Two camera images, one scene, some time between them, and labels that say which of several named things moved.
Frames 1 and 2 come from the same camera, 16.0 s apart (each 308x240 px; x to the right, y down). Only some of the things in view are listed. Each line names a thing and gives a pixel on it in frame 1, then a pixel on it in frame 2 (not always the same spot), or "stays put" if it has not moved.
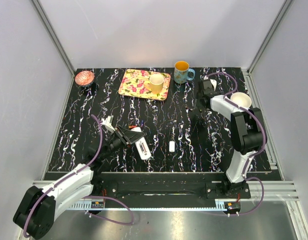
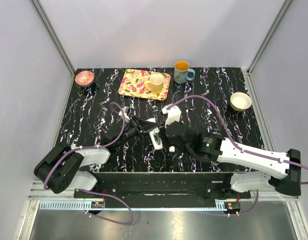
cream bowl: (241, 99) stays put
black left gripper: (128, 137) to (143, 127)
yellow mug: (156, 84) stays put
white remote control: (142, 146) to (153, 134)
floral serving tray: (133, 82) stays put
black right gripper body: (203, 108) to (162, 128)
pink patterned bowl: (84, 77) stays put
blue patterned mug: (181, 71) stays put
